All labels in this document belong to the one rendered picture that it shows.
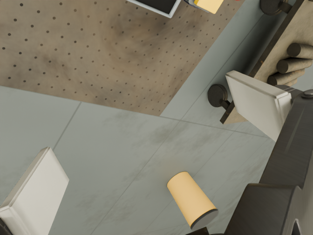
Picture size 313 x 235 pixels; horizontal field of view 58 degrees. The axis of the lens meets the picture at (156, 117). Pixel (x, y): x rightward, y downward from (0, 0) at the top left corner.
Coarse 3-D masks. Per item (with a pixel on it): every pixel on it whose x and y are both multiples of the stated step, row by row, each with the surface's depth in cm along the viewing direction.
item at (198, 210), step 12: (180, 180) 378; (192, 180) 383; (180, 192) 370; (192, 192) 366; (180, 204) 368; (192, 204) 356; (204, 204) 354; (192, 216) 351; (204, 216) 345; (192, 228) 355
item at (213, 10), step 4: (196, 0) 54; (200, 0) 53; (204, 0) 54; (208, 0) 54; (212, 0) 55; (216, 0) 55; (220, 0) 56; (196, 4) 54; (200, 4) 54; (204, 4) 55; (208, 4) 55; (212, 4) 56; (216, 4) 56; (220, 4) 57; (204, 8) 55; (208, 8) 56; (212, 8) 56; (216, 8) 57; (212, 12) 57
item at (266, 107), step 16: (240, 80) 17; (256, 80) 15; (240, 96) 17; (256, 96) 15; (272, 96) 13; (288, 96) 12; (240, 112) 19; (256, 112) 16; (272, 112) 13; (288, 112) 13; (272, 128) 14
